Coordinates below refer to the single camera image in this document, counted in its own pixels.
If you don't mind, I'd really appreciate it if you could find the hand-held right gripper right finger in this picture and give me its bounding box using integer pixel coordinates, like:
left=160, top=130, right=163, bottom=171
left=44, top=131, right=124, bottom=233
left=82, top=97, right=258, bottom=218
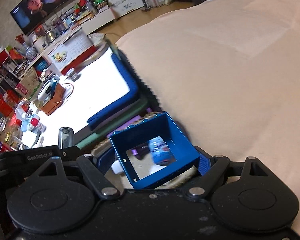
left=186, top=155, right=268, bottom=201

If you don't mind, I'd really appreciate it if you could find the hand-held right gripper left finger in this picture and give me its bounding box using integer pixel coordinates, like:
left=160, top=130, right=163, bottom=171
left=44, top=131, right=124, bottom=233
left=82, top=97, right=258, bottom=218
left=36, top=148, right=121, bottom=200

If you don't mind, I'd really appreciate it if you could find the woven basket with floral lining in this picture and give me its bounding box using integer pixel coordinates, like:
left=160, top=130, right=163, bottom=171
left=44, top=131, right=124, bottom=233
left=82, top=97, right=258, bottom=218
left=91, top=112, right=198, bottom=191

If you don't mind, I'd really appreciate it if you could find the white plug adapter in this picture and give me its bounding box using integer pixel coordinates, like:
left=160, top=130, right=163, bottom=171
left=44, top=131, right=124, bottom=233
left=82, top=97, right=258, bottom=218
left=112, top=161, right=126, bottom=175

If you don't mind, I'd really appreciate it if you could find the dark purple plug adapter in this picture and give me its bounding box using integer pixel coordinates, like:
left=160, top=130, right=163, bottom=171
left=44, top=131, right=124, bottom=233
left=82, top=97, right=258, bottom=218
left=132, top=148, right=150, bottom=160

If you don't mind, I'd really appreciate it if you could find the blue building block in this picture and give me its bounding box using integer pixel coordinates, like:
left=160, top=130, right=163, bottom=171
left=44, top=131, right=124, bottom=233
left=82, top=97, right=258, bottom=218
left=109, top=111, right=201, bottom=190

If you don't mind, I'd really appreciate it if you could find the blue candy bottle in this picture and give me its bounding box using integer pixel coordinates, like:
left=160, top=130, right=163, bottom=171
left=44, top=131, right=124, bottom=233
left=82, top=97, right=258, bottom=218
left=149, top=137, right=177, bottom=166

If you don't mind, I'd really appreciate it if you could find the green mat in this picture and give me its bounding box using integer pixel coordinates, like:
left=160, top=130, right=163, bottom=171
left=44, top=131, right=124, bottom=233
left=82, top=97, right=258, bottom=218
left=75, top=97, right=150, bottom=148

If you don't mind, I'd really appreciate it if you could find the clear glass tumbler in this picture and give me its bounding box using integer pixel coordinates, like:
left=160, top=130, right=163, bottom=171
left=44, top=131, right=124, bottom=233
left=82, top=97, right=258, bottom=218
left=58, top=127, right=74, bottom=149

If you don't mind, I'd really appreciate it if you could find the red capped white spray bottle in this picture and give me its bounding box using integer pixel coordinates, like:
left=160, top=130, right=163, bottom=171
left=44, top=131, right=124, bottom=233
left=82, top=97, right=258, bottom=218
left=30, top=118, right=47, bottom=132

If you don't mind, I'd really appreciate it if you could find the lavender mat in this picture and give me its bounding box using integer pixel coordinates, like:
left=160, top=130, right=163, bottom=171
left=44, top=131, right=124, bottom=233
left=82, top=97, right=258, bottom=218
left=95, top=107, right=153, bottom=135

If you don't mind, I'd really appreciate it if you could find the orange leather organizer box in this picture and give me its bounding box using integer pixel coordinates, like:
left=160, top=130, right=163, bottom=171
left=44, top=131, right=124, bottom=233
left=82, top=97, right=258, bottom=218
left=40, top=82, right=68, bottom=116

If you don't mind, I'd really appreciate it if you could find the white handheld device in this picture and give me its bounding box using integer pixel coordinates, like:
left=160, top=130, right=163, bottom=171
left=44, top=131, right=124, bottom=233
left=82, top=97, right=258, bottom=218
left=37, top=76, right=60, bottom=103

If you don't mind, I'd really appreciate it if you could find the cardboard box with tree print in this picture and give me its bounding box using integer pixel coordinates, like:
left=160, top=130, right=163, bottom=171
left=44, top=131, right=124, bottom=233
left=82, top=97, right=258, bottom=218
left=15, top=66, right=41, bottom=98

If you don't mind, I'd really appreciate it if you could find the blue cushion mat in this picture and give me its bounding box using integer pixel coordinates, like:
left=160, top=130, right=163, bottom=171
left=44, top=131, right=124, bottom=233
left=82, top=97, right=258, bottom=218
left=87, top=54, right=141, bottom=131

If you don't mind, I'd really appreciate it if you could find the small lidded jar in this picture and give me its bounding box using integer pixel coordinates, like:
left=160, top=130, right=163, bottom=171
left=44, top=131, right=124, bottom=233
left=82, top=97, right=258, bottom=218
left=66, top=68, right=79, bottom=82

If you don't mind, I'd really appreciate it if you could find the beige blanket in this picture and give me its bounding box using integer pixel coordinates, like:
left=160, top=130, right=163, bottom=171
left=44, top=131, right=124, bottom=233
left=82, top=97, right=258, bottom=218
left=114, top=0, right=300, bottom=233

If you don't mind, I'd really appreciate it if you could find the blue and white vase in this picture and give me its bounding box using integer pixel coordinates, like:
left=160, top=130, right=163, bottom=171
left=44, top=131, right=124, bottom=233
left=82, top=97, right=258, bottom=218
left=25, top=44, right=38, bottom=60

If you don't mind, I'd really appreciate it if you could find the desk calendar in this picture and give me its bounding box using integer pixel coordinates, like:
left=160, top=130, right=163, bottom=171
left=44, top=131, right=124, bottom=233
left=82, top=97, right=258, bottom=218
left=47, top=29, right=95, bottom=74

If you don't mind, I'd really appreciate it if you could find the round marble tray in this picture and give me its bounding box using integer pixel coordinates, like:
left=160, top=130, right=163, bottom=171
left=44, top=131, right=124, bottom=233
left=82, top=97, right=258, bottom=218
left=84, top=32, right=111, bottom=66

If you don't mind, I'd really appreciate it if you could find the white rice cooker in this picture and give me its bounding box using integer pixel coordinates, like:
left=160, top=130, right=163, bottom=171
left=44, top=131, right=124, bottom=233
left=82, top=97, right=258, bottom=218
left=32, top=36, right=47, bottom=52

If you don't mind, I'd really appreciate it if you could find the round metal bowl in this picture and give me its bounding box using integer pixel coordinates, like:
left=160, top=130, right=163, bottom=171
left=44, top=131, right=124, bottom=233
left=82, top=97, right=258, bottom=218
left=44, top=30, right=56, bottom=43

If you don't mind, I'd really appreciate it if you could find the white low cabinet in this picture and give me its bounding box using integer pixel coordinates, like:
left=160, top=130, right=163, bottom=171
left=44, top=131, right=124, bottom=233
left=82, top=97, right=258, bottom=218
left=81, top=6, right=116, bottom=35

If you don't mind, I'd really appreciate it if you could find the television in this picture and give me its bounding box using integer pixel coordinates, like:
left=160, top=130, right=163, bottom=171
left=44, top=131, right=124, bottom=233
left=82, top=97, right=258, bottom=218
left=10, top=0, right=75, bottom=36

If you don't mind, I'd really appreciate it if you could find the thin brown cord loop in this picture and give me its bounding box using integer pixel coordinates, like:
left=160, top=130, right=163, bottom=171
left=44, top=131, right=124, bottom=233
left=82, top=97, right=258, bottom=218
left=54, top=83, right=75, bottom=105

